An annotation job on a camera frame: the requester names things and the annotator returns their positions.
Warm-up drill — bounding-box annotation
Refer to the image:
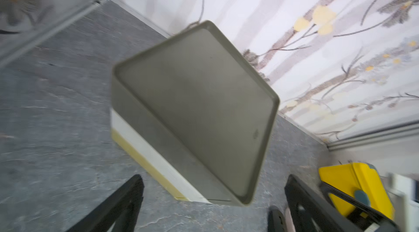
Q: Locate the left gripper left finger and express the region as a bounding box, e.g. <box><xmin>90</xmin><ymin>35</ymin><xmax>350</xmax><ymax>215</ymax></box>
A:
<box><xmin>68</xmin><ymin>174</ymin><xmax>144</xmax><ymax>232</ymax></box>

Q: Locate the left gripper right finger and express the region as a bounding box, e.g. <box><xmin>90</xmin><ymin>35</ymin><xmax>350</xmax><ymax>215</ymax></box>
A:
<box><xmin>284</xmin><ymin>175</ymin><xmax>360</xmax><ymax>232</ymax></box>

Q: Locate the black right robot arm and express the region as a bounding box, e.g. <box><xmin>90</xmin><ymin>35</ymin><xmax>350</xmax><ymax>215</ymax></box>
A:
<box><xmin>319</xmin><ymin>182</ymin><xmax>400</xmax><ymax>232</ymax></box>

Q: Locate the yellow lidded container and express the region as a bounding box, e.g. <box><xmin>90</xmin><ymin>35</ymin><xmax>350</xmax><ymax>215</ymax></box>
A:
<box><xmin>319</xmin><ymin>163</ymin><xmax>395</xmax><ymax>220</ymax></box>

